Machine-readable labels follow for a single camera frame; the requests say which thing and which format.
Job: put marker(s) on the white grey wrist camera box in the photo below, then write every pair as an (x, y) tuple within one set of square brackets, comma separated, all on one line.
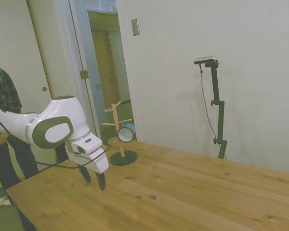
[(86, 144)]

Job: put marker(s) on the bare person hand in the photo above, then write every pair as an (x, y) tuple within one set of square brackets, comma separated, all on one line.
[(0, 139)]

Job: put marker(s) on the brass door hinge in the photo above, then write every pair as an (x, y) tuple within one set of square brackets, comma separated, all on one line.
[(83, 74)]

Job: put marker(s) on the black camera stand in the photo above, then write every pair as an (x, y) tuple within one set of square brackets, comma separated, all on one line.
[(216, 91)]

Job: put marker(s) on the metal wall switch plate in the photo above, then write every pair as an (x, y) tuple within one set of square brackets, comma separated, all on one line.
[(135, 27)]

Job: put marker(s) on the person in plaid shirt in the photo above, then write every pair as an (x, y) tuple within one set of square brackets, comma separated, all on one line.
[(2, 86)]

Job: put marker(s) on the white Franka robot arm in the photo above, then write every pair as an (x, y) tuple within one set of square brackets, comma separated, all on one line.
[(60, 108)]

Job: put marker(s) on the white shoe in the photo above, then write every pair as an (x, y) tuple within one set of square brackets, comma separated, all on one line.
[(5, 201)]

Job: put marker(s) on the grey exterior camera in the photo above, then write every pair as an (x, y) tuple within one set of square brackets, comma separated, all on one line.
[(204, 59)]

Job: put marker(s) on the blue enamel mug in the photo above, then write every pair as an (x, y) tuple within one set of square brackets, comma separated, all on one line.
[(125, 134)]

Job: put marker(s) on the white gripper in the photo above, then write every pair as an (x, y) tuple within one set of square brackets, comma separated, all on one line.
[(96, 161)]

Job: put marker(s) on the white open door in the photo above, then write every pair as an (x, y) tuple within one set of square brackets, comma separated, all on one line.
[(55, 48)]

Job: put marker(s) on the brown wooden hallway door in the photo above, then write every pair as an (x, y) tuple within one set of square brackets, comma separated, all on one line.
[(108, 65)]

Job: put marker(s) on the white door frame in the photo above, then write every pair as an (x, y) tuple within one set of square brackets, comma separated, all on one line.
[(127, 72)]

